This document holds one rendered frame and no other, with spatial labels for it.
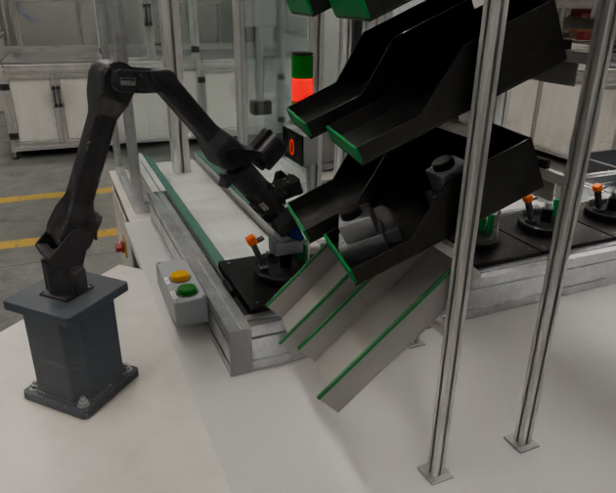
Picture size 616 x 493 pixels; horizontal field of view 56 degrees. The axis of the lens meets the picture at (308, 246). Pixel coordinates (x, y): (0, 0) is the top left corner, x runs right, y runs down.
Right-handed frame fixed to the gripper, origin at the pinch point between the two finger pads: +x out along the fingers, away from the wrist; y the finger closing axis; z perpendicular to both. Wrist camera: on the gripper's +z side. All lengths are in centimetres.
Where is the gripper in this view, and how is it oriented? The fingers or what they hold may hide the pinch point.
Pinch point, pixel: (288, 225)
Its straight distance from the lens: 123.3
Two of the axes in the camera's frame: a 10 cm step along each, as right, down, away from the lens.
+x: 5.6, 6.3, 5.4
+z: 7.2, -6.9, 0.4
